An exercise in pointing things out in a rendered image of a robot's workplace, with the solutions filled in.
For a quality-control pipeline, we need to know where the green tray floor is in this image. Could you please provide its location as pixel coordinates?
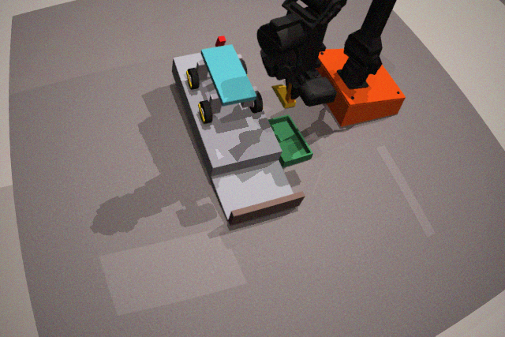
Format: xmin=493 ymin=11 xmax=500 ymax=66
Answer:
xmin=271 ymin=121 xmax=307 ymax=160

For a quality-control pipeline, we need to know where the grey ramp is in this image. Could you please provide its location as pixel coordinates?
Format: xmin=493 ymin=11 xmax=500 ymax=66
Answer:
xmin=172 ymin=52 xmax=305 ymax=226

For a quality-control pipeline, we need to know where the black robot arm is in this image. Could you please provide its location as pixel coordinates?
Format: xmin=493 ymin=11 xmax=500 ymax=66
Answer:
xmin=257 ymin=0 xmax=397 ymax=90

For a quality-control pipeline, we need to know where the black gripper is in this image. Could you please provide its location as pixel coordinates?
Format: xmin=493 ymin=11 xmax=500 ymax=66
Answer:
xmin=285 ymin=43 xmax=337 ymax=107

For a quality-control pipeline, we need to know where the small trolley with teal deck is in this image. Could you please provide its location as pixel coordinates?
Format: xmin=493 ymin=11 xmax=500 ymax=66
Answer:
xmin=186 ymin=44 xmax=263 ymax=124

